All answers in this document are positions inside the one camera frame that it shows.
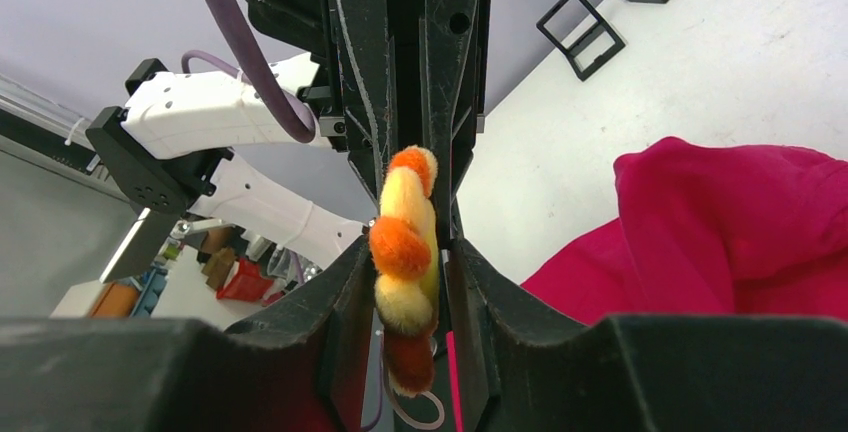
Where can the cluttered background items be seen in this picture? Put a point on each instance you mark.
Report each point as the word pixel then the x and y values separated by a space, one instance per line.
pixel 209 269

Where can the red t-shirt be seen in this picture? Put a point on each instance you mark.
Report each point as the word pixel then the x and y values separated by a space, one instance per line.
pixel 757 230

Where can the orange yellow pompom brooch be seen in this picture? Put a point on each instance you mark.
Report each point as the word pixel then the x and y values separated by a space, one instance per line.
pixel 404 249

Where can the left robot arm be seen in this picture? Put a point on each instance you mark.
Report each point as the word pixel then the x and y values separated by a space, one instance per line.
pixel 171 147

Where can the aluminium front rail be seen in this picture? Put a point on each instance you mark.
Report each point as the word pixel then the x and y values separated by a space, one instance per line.
pixel 50 136

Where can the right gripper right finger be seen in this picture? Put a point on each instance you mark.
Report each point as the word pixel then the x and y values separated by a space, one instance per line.
pixel 522 366

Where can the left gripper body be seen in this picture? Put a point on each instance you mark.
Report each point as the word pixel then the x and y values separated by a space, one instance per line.
pixel 312 25

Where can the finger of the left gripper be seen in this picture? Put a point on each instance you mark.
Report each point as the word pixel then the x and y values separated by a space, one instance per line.
pixel 365 37
pixel 445 42

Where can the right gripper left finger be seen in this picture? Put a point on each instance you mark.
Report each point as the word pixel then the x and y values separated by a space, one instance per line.
pixel 297 365

